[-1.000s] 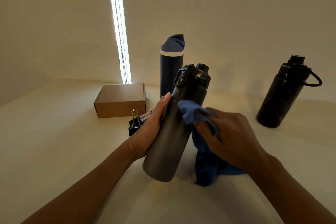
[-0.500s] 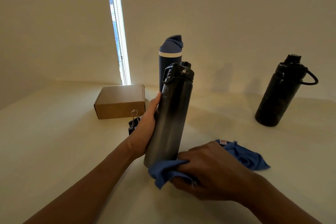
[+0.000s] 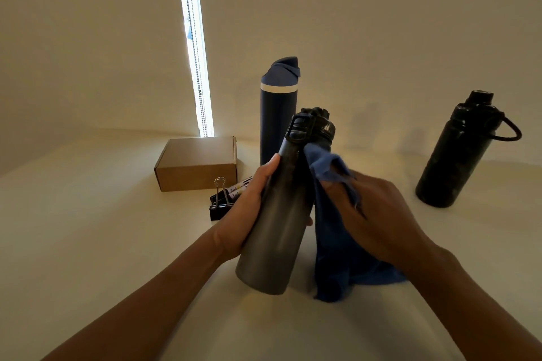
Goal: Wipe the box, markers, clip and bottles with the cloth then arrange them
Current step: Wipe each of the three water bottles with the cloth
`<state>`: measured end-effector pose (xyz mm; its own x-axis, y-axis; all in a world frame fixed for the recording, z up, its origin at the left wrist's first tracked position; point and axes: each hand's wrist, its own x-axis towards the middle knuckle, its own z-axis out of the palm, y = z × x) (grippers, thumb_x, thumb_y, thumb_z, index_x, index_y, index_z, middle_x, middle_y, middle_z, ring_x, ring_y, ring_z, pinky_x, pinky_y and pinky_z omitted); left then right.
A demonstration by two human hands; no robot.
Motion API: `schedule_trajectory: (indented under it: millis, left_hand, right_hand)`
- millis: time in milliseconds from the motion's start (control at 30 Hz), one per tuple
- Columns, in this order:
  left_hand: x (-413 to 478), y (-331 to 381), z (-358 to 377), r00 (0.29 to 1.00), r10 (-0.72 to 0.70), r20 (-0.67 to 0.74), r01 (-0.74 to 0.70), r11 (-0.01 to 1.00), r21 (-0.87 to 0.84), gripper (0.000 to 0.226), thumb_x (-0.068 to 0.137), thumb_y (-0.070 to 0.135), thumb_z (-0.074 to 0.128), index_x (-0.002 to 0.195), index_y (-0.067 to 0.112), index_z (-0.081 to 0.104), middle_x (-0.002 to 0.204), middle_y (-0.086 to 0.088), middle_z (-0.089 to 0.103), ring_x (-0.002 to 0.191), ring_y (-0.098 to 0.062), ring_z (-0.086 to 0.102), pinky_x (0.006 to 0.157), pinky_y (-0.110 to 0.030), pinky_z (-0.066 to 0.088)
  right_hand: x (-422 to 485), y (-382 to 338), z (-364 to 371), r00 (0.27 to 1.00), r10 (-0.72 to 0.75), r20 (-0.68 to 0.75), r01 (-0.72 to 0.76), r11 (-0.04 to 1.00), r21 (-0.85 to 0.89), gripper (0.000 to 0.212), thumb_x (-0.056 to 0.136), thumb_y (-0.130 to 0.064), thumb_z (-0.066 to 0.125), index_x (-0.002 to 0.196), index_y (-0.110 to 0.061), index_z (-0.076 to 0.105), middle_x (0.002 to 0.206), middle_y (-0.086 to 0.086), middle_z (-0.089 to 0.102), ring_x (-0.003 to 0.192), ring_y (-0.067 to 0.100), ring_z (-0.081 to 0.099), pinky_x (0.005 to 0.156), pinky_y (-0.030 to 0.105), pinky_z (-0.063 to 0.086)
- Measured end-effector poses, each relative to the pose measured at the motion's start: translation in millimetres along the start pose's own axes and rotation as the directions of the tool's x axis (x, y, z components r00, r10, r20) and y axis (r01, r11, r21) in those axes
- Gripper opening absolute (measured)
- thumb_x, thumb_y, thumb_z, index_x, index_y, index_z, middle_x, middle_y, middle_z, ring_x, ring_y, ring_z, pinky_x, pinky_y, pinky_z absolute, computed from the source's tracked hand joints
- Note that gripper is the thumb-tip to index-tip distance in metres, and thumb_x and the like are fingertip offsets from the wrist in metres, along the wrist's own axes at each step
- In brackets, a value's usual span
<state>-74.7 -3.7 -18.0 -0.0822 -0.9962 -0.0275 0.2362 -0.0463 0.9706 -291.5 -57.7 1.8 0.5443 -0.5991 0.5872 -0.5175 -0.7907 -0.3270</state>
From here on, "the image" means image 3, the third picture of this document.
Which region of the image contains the person's right hand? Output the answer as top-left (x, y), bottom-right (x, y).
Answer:
top-left (320, 170), bottom-right (437, 272)

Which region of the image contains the person's left hand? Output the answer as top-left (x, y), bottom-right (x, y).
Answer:
top-left (211, 153), bottom-right (314, 262)

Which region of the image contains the black binder clip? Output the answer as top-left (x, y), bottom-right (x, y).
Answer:
top-left (209, 177), bottom-right (234, 222)

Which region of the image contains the black grey gradient bottle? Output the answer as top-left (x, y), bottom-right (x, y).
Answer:
top-left (235, 107), bottom-right (336, 296)

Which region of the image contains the blue cloth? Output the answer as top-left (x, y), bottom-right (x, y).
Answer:
top-left (303, 143), bottom-right (407, 303)

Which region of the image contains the brown paper box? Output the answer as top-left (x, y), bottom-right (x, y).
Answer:
top-left (154, 136), bottom-right (238, 193)

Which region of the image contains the black bottle with loop handle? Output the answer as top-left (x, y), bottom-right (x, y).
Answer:
top-left (415, 90), bottom-right (523, 208)

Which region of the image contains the navy bottle with blue lid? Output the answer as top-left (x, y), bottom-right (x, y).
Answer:
top-left (259, 56), bottom-right (301, 166)

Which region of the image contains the person's right forearm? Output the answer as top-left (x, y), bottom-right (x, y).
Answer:
top-left (404, 244), bottom-right (542, 361)

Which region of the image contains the beaded blind chain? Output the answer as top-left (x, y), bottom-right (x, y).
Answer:
top-left (176, 0), bottom-right (211, 137)

